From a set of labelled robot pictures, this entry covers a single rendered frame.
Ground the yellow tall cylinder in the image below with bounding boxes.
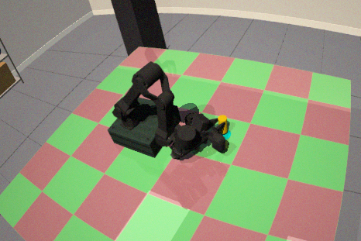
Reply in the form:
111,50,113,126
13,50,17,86
218,115,228,133

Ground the cyan circle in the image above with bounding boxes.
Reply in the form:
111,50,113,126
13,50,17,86
220,130,231,140

